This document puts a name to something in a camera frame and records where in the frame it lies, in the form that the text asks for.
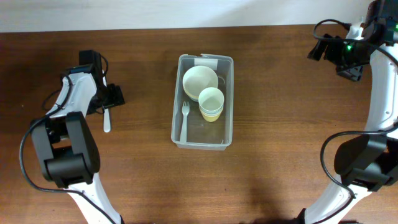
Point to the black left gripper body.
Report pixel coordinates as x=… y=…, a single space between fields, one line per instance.
x=99 y=98

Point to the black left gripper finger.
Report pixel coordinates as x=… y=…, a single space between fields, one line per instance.
x=118 y=98
x=110 y=100

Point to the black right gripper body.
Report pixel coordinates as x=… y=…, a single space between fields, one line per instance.
x=349 y=58

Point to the white plastic spoon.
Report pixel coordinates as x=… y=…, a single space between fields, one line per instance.
x=106 y=121

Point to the white plastic fork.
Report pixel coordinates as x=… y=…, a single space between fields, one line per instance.
x=185 y=113

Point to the yellow plastic bowl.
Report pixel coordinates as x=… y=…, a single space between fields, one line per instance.
x=186 y=91

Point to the green plastic bowl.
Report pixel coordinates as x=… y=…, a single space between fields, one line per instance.
x=194 y=98

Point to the white plastic bowl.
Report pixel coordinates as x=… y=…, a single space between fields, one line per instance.
x=197 y=78

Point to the pink plastic cup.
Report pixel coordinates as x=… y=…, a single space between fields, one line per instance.
x=211 y=113

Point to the cream plastic cup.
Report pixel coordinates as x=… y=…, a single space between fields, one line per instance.
x=211 y=98

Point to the yellow plastic cup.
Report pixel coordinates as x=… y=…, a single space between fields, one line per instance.
x=211 y=117

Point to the green plastic cup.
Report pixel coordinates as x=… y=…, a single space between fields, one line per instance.
x=216 y=111

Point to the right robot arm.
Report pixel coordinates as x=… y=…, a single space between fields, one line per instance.
x=284 y=107

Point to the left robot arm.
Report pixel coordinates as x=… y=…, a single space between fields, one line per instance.
x=64 y=144

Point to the clear plastic container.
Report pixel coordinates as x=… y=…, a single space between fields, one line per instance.
x=201 y=134

